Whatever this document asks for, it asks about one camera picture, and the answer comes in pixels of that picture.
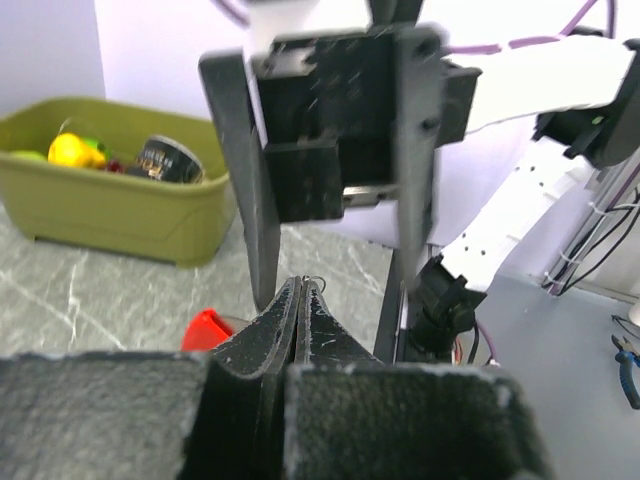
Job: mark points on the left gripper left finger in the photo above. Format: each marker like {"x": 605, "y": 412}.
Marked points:
{"x": 153, "y": 415}

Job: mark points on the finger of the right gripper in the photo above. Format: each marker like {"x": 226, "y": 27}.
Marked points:
{"x": 226, "y": 87}
{"x": 419, "y": 90}

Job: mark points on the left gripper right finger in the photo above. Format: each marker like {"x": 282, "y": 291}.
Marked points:
{"x": 351, "y": 419}

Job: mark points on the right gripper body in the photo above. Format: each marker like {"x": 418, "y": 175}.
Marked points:
{"x": 328, "y": 104}

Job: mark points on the red and silver key organizer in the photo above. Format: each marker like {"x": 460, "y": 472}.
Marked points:
{"x": 209, "y": 330}

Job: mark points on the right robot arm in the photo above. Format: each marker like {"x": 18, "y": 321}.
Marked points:
{"x": 584, "y": 92}

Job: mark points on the black labelled cup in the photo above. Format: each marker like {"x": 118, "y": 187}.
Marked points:
{"x": 164, "y": 159}

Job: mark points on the dark red grapes toy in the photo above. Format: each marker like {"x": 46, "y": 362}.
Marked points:
{"x": 115, "y": 166}

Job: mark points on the green watermelon toy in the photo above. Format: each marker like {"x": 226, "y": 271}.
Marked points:
{"x": 99, "y": 146}

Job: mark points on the yellow pear toy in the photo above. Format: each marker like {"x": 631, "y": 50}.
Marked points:
{"x": 68, "y": 149}

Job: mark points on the olive green plastic bin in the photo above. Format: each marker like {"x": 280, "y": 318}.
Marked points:
{"x": 183, "y": 224}

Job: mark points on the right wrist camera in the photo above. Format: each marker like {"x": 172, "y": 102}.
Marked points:
{"x": 271, "y": 19}

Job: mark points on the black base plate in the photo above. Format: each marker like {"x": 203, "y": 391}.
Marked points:
{"x": 392, "y": 332}

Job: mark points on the blue handled pliers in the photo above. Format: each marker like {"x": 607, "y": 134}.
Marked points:
{"x": 627, "y": 357}

